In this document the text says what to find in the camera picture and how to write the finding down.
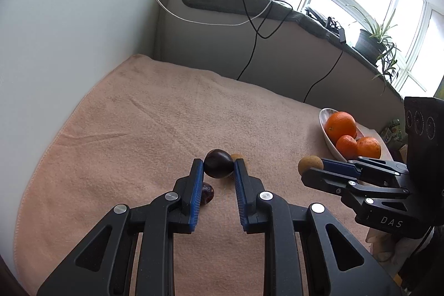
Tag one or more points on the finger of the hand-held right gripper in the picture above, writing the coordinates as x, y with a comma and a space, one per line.
333, 164
322, 178

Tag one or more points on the pink towel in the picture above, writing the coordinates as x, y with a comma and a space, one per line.
138, 129

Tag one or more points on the white crumpled cloth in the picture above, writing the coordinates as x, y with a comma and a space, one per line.
381, 244

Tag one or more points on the grey cloth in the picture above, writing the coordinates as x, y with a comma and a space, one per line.
225, 1

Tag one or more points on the white oval plate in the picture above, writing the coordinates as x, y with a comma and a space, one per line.
326, 133

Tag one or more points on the medium orange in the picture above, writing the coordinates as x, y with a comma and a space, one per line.
369, 147

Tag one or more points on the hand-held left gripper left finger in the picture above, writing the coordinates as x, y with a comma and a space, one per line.
197, 192

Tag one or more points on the potted spider plant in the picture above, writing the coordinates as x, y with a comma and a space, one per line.
369, 46

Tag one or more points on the small mandarin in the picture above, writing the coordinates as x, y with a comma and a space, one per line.
346, 147

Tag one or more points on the large orange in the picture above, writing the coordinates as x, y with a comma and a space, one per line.
341, 126

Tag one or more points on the brown kiwi fruit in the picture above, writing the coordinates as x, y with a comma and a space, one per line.
309, 163

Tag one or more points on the yellow-brown longan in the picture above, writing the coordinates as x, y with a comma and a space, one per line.
237, 157

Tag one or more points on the dark purple plum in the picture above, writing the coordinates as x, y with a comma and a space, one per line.
208, 193
218, 162

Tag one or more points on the green printed packet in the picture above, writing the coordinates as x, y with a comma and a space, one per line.
393, 133

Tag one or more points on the black charger device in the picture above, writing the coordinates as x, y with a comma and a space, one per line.
333, 25

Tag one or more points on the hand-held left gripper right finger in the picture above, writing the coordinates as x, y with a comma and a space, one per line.
241, 192

